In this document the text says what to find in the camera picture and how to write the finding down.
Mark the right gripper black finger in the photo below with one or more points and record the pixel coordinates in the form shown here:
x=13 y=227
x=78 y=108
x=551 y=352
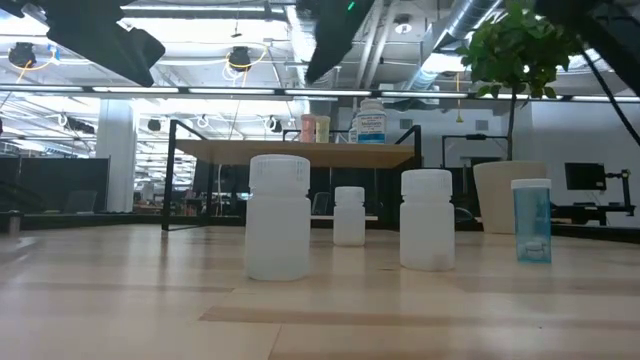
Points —
x=335 y=35

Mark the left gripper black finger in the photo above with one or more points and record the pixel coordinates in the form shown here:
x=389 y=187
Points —
x=147 y=47
x=100 y=47

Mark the yellow pill vial white cap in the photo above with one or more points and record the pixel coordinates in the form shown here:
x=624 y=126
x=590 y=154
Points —
x=324 y=130

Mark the white bottle with blue label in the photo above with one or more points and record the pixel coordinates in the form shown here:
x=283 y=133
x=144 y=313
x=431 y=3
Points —
x=371 y=125
x=353 y=134

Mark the pink pill vial white cap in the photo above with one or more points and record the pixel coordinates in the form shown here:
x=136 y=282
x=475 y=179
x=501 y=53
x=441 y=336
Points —
x=307 y=129

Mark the translucent white plastic bottle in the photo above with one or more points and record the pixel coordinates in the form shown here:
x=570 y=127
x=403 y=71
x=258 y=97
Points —
x=427 y=225
x=277 y=225
x=349 y=220

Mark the blue pill vial white cap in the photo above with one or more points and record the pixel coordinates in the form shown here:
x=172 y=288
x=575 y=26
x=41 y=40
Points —
x=531 y=220

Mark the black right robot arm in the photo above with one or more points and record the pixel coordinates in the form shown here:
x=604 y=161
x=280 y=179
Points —
x=610 y=30

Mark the long ceiling light strip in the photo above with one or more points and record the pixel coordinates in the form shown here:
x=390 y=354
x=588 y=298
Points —
x=135 y=90

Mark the white building column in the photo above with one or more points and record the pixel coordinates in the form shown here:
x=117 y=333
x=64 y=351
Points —
x=116 y=155

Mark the dark office partition panel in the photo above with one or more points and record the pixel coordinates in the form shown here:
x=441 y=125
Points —
x=55 y=182

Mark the grey office chair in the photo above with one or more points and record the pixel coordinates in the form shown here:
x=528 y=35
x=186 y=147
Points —
x=320 y=203

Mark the leafy green plant white pot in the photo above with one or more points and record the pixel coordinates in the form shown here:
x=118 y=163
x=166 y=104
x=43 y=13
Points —
x=505 y=195

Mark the black desk monitor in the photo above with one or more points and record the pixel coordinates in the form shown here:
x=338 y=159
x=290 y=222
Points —
x=585 y=176

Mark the dark background desk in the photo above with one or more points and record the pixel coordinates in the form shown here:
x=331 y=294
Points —
x=592 y=212

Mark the wooden shelf black metal frame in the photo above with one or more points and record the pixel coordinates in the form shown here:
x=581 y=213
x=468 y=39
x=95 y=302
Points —
x=300 y=152

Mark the silver ceiling air duct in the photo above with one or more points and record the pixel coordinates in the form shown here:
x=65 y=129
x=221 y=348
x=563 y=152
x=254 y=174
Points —
x=462 y=22

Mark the black tubular bracket frame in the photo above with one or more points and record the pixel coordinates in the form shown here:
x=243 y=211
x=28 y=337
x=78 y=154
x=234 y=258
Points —
x=475 y=136

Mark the black aluminium frame strut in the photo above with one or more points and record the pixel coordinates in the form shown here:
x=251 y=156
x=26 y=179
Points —
x=600 y=233
x=50 y=221

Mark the small grey metal post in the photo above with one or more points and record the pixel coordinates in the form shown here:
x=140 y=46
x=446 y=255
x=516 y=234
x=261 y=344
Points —
x=14 y=222

